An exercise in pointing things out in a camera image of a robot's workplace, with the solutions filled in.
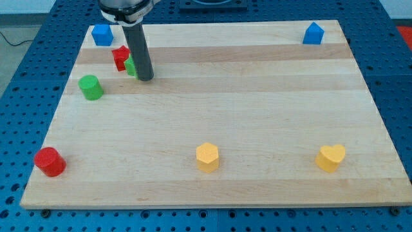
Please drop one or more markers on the yellow heart block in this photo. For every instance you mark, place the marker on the yellow heart block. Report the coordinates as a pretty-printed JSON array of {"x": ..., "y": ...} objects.
[{"x": 329, "y": 158}]

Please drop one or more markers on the wooden board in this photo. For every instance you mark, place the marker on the wooden board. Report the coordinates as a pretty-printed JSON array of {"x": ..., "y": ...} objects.
[{"x": 265, "y": 99}]

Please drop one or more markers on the red object at edge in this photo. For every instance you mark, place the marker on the red object at edge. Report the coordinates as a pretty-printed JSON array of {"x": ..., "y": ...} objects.
[{"x": 406, "y": 33}]

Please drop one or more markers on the yellow hexagon block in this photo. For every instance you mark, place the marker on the yellow hexagon block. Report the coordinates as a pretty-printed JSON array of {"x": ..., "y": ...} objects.
[{"x": 207, "y": 157}]

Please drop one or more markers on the green cylinder block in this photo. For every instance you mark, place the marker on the green cylinder block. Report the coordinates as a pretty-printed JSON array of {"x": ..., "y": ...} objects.
[{"x": 90, "y": 87}]

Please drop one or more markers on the blue cube block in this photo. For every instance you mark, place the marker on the blue cube block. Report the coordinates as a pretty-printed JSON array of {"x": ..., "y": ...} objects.
[{"x": 102, "y": 35}]

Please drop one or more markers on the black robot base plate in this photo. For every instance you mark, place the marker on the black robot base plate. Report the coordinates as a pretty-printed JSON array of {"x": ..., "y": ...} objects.
[{"x": 212, "y": 5}]

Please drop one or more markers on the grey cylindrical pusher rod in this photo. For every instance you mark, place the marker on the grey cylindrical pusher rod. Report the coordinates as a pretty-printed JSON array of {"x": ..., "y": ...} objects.
[{"x": 136, "y": 41}]

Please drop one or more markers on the red cylinder block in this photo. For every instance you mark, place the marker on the red cylinder block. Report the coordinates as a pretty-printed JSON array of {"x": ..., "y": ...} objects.
[{"x": 50, "y": 162}]

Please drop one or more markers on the red star block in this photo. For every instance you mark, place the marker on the red star block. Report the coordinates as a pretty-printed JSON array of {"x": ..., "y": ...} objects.
[{"x": 120, "y": 55}]

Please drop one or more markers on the green star block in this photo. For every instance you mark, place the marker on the green star block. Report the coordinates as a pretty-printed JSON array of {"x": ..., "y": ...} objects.
[{"x": 130, "y": 67}]

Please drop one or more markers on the blue pentagon block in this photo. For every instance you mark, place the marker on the blue pentagon block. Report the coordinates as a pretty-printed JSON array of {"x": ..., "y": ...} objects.
[{"x": 313, "y": 34}]

